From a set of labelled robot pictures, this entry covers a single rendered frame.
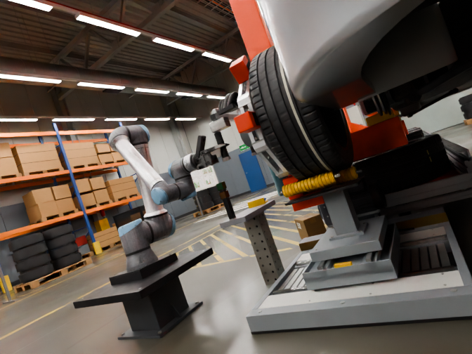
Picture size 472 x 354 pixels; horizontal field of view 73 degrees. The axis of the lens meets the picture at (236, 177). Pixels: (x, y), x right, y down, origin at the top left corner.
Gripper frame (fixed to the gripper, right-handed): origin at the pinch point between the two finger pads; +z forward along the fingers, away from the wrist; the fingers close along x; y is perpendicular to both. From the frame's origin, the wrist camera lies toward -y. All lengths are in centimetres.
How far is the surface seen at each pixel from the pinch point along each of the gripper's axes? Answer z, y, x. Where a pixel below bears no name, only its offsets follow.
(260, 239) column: -14, 56, -27
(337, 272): 36, 68, 11
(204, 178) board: -554, -33, -765
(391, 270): 56, 70, 11
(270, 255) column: -11, 66, -27
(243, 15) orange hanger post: 12, -79, -57
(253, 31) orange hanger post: 15, -66, -57
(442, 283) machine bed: 70, 75, 17
